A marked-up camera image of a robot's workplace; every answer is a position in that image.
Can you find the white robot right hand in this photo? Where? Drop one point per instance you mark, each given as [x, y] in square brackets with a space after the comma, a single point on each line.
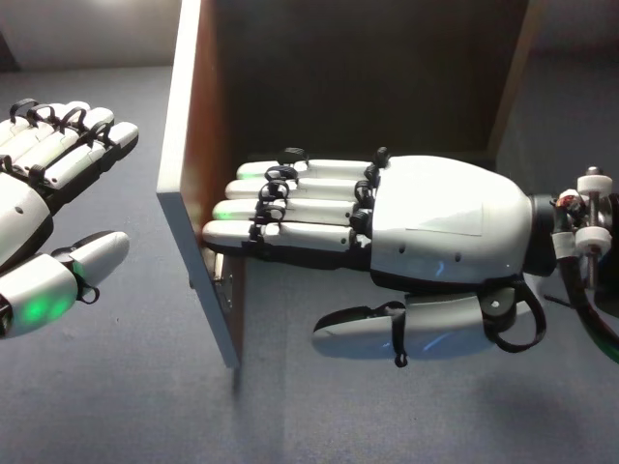
[445, 217]

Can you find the round silver keyhole lock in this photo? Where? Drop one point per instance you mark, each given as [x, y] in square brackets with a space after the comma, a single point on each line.
[222, 285]

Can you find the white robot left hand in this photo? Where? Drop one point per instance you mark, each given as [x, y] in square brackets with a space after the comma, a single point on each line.
[24, 212]

